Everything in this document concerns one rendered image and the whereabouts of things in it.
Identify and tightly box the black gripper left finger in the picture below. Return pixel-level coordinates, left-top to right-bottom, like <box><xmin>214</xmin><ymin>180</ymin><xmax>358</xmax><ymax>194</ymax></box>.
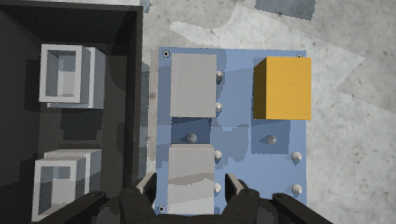
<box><xmin>34</xmin><ymin>173</ymin><xmax>164</xmax><ymax>224</ymax></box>

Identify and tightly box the yellow rectangular block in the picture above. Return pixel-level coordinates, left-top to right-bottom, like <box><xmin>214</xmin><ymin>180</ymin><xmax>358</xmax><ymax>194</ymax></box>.
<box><xmin>254</xmin><ymin>57</ymin><xmax>311</xmax><ymax>120</ymax></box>

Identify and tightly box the grey open-top rectangular box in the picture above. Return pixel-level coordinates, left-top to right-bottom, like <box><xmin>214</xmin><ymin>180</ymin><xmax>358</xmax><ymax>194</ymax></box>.
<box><xmin>39</xmin><ymin>44</ymin><xmax>106</xmax><ymax>109</ymax></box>
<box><xmin>32</xmin><ymin>149</ymin><xmax>102</xmax><ymax>222</ymax></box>

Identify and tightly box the grey rectangular block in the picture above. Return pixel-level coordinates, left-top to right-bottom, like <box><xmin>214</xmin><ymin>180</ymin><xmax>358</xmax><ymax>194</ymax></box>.
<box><xmin>167</xmin><ymin>143</ymin><xmax>215</xmax><ymax>214</ymax></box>
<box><xmin>170</xmin><ymin>53</ymin><xmax>217</xmax><ymax>118</ymax></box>

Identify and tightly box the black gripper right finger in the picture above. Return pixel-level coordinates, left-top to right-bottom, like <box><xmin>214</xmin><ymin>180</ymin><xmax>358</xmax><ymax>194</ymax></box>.
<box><xmin>211</xmin><ymin>174</ymin><xmax>333</xmax><ymax>224</ymax></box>

